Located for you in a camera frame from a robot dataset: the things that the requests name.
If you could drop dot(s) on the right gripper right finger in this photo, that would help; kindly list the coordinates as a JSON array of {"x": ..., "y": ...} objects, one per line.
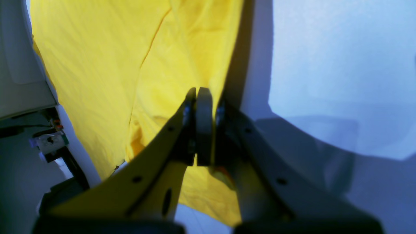
[{"x": 270, "y": 193}]

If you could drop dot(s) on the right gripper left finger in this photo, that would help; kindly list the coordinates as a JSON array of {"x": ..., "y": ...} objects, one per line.
[{"x": 148, "y": 186}]

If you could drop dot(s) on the yellow T-shirt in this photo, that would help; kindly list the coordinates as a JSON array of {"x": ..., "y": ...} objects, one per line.
[{"x": 122, "y": 68}]

